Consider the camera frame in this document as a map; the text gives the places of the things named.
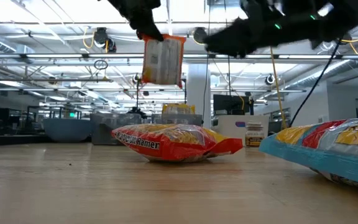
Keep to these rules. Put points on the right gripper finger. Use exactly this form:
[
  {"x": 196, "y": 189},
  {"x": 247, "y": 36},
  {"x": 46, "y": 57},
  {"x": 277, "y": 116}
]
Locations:
[
  {"x": 235, "y": 48},
  {"x": 235, "y": 32}
]

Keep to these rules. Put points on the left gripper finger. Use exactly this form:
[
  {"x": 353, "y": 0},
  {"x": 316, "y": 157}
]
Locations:
[{"x": 149, "y": 29}]

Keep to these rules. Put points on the orange ramen packet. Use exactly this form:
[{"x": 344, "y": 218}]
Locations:
[{"x": 163, "y": 62}]

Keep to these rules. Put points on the blue bowl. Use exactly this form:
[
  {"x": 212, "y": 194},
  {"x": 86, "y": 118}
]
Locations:
[{"x": 67, "y": 130}]

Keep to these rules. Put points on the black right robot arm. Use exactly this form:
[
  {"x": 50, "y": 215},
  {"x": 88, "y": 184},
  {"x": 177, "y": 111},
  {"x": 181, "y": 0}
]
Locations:
[{"x": 337, "y": 18}]

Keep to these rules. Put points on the white plastic bin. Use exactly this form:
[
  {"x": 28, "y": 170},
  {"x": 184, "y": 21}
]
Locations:
[{"x": 225, "y": 133}]

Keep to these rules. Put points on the grey plastic bin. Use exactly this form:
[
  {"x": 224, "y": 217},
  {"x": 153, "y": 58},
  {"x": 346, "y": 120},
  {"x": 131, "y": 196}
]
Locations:
[
  {"x": 182, "y": 119},
  {"x": 104, "y": 130}
]

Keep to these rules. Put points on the green exit sign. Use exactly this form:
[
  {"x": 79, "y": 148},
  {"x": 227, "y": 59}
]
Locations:
[{"x": 72, "y": 115}]

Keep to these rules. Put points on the red ramen packet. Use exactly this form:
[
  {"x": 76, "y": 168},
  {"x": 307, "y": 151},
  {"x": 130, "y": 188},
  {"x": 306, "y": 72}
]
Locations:
[{"x": 172, "y": 146}]

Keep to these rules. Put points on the blue ramen packet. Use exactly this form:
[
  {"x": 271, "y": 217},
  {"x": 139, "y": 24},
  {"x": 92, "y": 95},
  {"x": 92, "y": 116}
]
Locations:
[{"x": 328, "y": 149}]

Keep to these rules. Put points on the black camera gantry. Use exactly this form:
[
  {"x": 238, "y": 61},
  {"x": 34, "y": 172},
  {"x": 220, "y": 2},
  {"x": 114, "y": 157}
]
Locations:
[{"x": 137, "y": 99}]

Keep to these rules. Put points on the black aluminium table frame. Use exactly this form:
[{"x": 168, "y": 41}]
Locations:
[{"x": 11, "y": 140}]

